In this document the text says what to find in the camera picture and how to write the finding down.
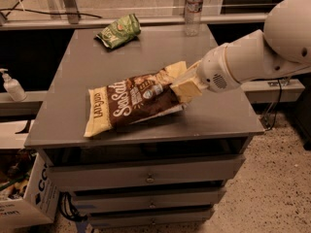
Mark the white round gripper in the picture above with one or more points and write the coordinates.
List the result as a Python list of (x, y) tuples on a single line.
[(212, 69)]

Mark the brown sea salt chip bag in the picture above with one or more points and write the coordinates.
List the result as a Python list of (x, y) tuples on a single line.
[(134, 99)]

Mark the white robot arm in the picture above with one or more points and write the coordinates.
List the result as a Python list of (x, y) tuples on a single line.
[(281, 49)]

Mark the green jalapeno chip bag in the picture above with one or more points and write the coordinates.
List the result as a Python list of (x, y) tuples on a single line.
[(120, 31)]

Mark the clear plastic water bottle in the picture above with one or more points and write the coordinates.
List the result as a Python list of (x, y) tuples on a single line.
[(193, 11)]

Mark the grey drawer cabinet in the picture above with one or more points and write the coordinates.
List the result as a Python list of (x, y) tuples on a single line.
[(211, 125)]

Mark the top grey drawer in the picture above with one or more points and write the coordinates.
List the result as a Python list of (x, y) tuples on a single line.
[(120, 175)]

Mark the grey drawer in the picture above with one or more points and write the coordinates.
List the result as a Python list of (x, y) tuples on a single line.
[(160, 200), (152, 218), (120, 175)]

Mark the middle grey drawer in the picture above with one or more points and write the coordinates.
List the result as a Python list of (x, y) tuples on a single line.
[(160, 200)]

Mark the bottom grey drawer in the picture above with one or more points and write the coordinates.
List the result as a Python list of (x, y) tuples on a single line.
[(152, 218)]

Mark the white pump dispenser bottle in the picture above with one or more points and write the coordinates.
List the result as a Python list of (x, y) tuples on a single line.
[(12, 86)]

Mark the white cardboard box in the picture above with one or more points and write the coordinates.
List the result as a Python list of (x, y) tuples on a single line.
[(28, 196)]

